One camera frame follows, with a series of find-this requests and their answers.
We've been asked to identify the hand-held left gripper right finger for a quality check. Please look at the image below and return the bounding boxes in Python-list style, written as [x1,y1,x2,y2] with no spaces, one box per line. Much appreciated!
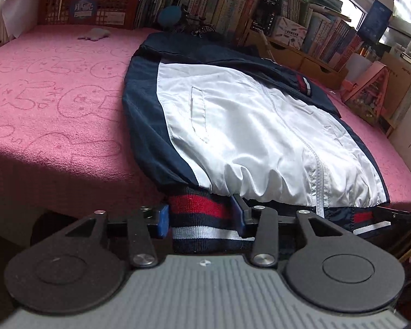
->
[232,195,339,268]

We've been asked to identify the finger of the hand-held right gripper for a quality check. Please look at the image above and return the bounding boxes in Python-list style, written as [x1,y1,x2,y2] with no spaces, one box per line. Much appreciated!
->
[373,205,411,223]

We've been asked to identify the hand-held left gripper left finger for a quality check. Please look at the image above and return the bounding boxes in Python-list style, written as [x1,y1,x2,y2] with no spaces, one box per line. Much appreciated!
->
[66,205,170,268]

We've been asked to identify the navy and white jacket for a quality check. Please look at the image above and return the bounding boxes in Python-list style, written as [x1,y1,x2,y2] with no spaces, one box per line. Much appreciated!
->
[121,32,396,256]

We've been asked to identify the pink house-shaped box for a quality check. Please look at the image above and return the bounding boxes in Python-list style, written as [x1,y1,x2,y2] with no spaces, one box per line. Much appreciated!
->
[341,63,401,127]

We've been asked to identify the brown cardboard box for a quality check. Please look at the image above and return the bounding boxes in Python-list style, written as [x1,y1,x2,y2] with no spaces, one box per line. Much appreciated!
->
[377,51,411,129]

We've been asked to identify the curved white paper sheet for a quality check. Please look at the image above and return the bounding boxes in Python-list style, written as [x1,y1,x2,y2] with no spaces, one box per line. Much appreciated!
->
[347,53,375,83]

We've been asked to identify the white plastic holder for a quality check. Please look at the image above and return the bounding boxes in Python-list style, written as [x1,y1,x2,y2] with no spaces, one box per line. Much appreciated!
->
[390,39,411,66]

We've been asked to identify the wooden drawer organizer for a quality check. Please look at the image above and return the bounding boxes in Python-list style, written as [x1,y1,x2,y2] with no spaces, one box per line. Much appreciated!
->
[241,27,350,91]

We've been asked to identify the miniature black bicycle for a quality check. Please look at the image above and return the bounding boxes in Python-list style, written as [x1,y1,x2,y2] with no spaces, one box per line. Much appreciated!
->
[180,5,216,38]

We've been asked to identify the white label printer box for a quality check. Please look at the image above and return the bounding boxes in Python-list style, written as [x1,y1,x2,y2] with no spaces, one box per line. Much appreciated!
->
[274,15,309,50]

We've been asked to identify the dark blue card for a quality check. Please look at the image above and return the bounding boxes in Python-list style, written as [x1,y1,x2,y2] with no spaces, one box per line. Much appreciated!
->
[358,0,393,44]

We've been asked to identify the small grey glove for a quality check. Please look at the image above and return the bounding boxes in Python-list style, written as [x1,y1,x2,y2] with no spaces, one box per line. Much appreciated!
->
[78,27,112,42]

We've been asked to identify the blue plush ball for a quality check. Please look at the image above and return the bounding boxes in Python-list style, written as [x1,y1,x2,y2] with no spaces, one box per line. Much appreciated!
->
[158,6,183,30]

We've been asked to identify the black smartphone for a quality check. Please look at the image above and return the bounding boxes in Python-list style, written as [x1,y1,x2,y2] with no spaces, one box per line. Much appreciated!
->
[250,0,281,36]

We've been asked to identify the window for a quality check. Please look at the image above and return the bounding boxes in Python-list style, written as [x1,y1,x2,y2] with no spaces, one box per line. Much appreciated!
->
[312,0,411,42]

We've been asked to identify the red plastic crate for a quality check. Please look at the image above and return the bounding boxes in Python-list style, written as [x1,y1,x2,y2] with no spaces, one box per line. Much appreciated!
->
[38,0,146,30]

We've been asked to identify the row of books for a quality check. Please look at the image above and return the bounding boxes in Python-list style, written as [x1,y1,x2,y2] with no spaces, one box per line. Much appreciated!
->
[135,0,364,71]

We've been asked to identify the large white poster paper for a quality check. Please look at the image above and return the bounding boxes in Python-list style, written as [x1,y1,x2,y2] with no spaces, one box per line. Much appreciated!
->
[5,0,40,38]

